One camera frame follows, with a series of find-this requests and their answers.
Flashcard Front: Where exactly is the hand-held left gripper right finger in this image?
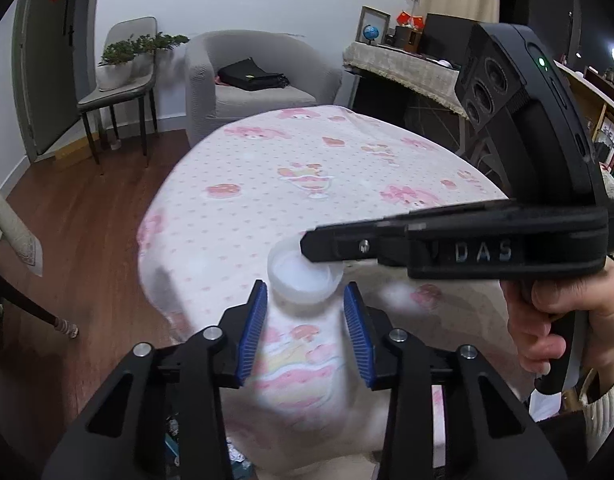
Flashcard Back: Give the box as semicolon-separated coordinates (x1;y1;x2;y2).
343;281;570;480

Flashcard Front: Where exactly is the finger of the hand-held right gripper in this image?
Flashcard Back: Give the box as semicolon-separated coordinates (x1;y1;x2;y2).
299;201;510;267

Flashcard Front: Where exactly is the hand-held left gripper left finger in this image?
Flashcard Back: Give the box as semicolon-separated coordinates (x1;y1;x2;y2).
41;279;269;480

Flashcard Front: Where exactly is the white plastic cup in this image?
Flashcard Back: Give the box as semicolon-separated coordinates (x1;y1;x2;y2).
267;240;345;306

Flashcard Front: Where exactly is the person's right forearm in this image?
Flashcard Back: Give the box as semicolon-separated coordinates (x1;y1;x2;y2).
579;360;614;461

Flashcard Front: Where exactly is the person's right hand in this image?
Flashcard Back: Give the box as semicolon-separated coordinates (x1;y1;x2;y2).
507;260;614;376

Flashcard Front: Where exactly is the wooden bookshelf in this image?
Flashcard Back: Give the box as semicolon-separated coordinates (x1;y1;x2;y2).
554;60;614;186

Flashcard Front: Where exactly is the pink cartoon printed tablecloth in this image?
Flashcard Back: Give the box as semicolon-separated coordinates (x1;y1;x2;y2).
137;105;538;480

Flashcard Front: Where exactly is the large black box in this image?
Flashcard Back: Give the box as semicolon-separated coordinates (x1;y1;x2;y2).
422;12;488;58

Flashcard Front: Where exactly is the side table with lace cloth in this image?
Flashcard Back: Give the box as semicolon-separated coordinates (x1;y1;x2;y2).
343;41;468;118

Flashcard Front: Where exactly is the brown wooden box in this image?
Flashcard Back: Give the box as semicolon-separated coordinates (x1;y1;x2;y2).
394;25;423;53

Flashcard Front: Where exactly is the black bag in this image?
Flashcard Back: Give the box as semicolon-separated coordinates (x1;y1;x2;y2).
217;57;290;92

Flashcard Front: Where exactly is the grey armchair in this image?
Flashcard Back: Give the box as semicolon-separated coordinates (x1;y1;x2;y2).
184;30;344;148

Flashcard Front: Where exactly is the beige patterned table cloth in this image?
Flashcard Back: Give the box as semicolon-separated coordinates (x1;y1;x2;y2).
0;180;43;276

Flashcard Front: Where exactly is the grey dining chair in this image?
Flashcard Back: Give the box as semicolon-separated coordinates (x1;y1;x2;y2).
77;16;160;166

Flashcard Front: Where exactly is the potted plant in white pot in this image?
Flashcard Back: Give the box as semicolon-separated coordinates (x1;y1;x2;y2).
97;40;138;92
132;32;190;76

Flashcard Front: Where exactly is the grey door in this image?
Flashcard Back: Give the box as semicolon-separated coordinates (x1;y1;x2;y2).
12;0;95;161

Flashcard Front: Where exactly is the wooden picture frame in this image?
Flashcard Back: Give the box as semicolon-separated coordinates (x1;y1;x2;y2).
356;6;392;46

